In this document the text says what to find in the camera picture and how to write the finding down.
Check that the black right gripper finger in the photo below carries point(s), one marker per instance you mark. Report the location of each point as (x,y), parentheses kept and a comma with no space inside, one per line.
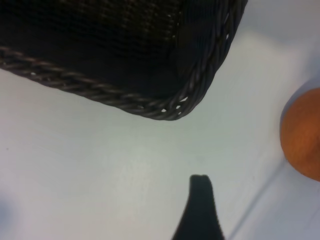
(200,215)

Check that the orange fruit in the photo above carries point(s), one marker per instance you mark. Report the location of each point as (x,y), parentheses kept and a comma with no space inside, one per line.
(302,135)

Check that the dark brown wicker basket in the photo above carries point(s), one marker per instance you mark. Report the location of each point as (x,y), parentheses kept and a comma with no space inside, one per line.
(100,37)

